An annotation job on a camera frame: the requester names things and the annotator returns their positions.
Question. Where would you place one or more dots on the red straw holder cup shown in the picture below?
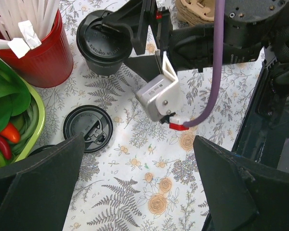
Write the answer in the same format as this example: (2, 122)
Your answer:
(48, 65)

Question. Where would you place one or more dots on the loose black cup lid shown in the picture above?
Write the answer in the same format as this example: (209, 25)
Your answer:
(93, 123)

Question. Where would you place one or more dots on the toy red chili pepper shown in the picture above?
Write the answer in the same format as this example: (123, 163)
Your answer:
(5, 148)

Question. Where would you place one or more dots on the brown cardboard cup carrier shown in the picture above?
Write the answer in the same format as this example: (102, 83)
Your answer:
(195, 12)

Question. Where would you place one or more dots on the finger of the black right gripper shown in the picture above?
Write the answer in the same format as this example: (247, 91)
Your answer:
(131, 19)

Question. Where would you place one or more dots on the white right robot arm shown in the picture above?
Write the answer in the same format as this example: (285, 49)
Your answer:
(220, 32)

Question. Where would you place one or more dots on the floral table mat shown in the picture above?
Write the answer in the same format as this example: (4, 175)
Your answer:
(147, 178)

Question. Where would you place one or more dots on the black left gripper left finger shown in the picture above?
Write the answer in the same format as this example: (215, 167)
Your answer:
(35, 193)

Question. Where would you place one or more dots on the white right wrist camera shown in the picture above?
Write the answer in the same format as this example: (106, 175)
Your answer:
(161, 98)

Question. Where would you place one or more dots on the white wrapped straw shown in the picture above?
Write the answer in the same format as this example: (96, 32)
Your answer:
(25, 23)

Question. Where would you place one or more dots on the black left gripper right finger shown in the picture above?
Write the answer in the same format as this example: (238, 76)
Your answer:
(242, 195)

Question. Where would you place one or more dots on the green vegetable basket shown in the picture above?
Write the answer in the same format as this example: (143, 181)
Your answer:
(22, 117)

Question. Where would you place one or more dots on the black paper coffee cup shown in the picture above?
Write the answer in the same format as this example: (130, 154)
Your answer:
(103, 68)

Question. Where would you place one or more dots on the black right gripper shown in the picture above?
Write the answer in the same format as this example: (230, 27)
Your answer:
(247, 27)

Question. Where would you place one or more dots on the black plastic cup lid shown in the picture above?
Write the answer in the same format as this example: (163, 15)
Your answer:
(98, 43)

